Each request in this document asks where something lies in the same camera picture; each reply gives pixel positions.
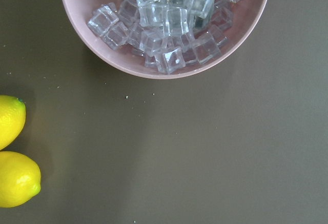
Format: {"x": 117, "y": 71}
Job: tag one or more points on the pink bowl of ice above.
{"x": 152, "y": 39}

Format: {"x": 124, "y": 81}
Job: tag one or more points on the yellow lemon upper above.
{"x": 13, "y": 117}

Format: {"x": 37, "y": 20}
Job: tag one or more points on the yellow lemon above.
{"x": 13, "y": 117}
{"x": 20, "y": 179}

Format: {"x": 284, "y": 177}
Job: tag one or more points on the yellow lemon lower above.
{"x": 20, "y": 179}

